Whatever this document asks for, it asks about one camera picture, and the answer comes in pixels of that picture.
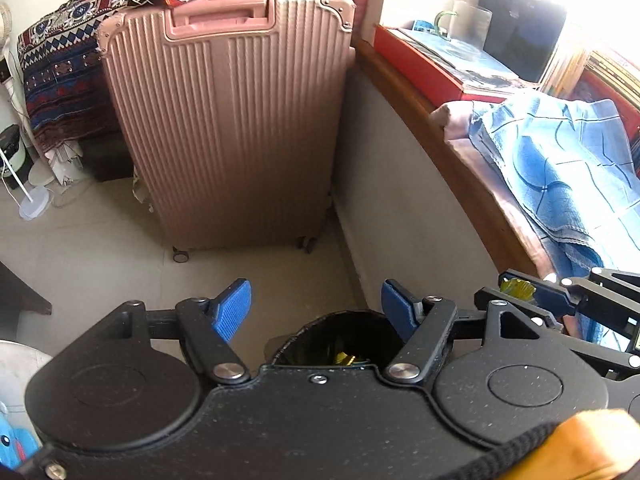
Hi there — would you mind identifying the red tray with magazines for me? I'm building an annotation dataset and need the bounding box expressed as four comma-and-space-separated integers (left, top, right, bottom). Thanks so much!
373, 25, 534, 106

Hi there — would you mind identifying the blue checked cloth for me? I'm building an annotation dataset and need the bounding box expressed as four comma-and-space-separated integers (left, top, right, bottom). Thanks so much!
468, 92, 639, 278

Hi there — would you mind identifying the red box under books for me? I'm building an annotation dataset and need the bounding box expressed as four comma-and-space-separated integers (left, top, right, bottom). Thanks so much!
570, 68, 640, 140

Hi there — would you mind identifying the large dark blue book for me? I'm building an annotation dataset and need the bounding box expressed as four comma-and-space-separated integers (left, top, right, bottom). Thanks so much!
478, 0, 566, 82

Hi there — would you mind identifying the green gold wrapper piece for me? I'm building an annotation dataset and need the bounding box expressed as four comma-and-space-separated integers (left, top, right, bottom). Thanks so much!
500, 278, 536, 302

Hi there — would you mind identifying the patterned ethnic fabric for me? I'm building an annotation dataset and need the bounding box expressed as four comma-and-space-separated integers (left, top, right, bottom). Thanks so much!
17, 0, 195, 153

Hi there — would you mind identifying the left row of books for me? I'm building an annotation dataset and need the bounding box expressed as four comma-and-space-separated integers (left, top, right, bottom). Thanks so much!
538, 50, 639, 102

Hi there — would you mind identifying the glass mug green handle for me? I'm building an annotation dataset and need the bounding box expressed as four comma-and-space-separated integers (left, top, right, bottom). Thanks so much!
433, 0, 492, 50

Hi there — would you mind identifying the pink ribbed suitcase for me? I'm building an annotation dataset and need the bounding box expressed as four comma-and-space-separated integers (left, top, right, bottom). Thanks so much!
97, 0, 356, 262

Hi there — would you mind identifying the black trash bin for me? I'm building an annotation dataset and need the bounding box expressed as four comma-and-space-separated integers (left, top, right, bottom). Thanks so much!
271, 310, 404, 368

